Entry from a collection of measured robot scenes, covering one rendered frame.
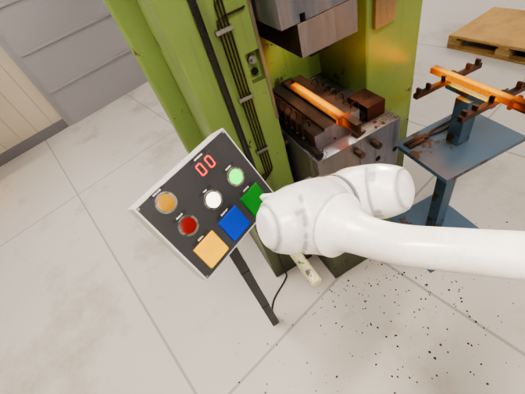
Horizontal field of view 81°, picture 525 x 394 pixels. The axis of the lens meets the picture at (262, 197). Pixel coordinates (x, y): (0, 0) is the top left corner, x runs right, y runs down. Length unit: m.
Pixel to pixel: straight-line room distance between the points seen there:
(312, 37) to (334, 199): 0.64
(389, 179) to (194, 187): 0.51
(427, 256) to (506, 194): 1.96
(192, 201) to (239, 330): 1.14
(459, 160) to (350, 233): 1.10
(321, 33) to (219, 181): 0.52
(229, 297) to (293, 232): 1.54
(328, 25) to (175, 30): 0.43
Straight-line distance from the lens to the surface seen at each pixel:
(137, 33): 1.41
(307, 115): 1.24
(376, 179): 0.55
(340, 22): 1.04
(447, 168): 1.45
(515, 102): 1.34
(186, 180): 0.85
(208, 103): 1.06
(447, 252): 0.43
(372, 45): 1.35
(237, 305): 1.92
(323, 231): 0.44
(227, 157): 0.90
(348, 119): 1.14
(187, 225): 0.84
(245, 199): 0.91
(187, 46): 0.99
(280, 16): 0.93
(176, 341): 2.00
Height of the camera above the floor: 1.68
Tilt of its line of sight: 46 degrees down
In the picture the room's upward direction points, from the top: 20 degrees counter-clockwise
